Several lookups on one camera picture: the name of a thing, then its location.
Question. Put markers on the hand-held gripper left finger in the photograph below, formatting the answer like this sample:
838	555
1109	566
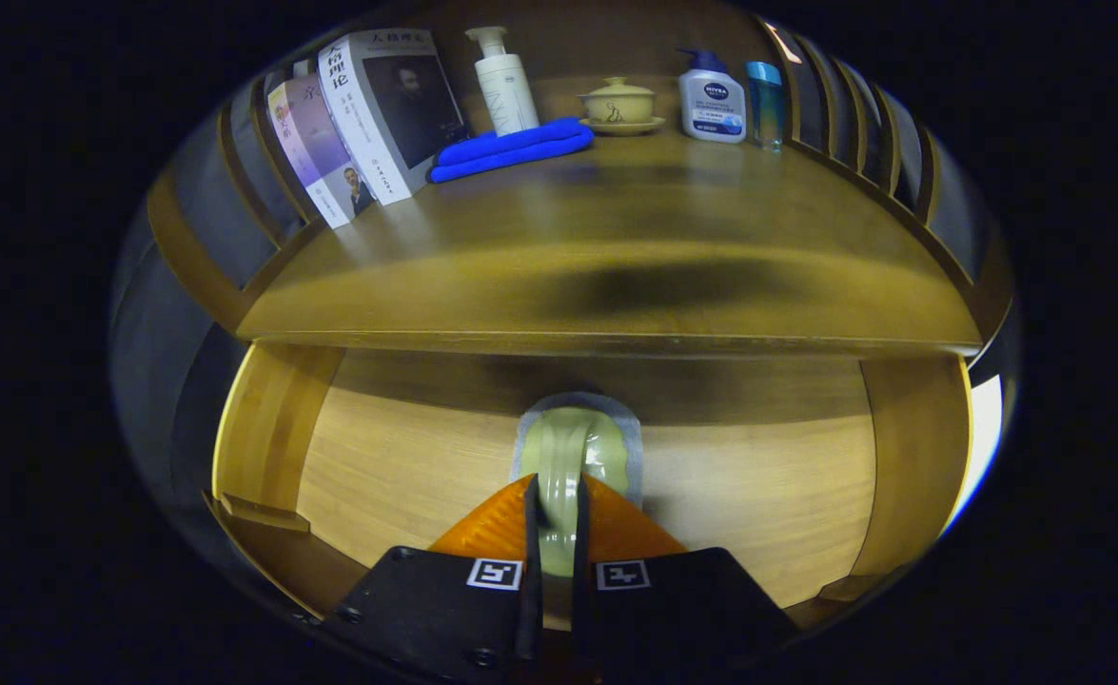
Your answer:
532	590

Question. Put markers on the white lotion bottle blue cap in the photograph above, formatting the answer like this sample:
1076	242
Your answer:
713	105

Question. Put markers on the wooden drawer with black knob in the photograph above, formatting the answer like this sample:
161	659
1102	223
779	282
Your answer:
406	476

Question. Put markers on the brown wooden cabinet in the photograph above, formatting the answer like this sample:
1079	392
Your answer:
187	247

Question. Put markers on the wooden countertop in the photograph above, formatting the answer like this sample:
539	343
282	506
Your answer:
663	219

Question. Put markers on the white pump bottle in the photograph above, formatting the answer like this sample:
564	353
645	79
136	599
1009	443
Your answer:
506	95

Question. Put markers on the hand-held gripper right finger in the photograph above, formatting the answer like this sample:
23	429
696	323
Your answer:
580	590

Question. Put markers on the folded blue cloth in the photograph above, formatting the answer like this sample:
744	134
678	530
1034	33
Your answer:
511	147

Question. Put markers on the teal slim bottle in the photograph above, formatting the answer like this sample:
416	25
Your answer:
765	105

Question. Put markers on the thick white book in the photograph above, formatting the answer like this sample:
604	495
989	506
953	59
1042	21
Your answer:
397	105

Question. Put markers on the thin pink book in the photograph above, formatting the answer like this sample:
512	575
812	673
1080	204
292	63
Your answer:
316	143

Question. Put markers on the yellow lidded teacup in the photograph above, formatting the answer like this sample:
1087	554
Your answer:
618	105

